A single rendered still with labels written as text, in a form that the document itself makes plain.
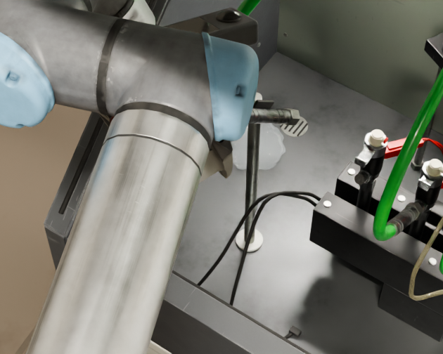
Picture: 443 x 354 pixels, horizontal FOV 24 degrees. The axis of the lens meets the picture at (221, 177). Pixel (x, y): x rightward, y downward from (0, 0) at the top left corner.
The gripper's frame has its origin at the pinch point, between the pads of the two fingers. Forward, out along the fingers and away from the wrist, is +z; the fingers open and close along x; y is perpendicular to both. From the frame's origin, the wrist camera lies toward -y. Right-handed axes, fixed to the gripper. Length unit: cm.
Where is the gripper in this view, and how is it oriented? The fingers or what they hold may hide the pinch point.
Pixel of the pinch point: (226, 162)
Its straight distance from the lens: 105.9
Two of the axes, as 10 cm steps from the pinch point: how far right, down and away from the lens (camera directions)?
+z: 4.0, 6.0, 6.9
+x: 5.6, 4.3, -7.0
